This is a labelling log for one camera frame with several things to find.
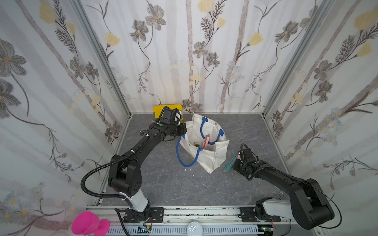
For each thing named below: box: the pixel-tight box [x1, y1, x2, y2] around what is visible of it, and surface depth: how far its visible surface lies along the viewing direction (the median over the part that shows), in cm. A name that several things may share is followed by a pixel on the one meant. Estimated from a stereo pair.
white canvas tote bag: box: [176, 113, 230, 175], surface depth 90 cm
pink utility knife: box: [202, 134, 211, 149], surface depth 97 cm
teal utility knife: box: [222, 154, 239, 173], surface depth 92 cm
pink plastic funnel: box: [71, 210, 110, 236], surface depth 61 cm
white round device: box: [186, 221, 203, 236], surface depth 67 cm
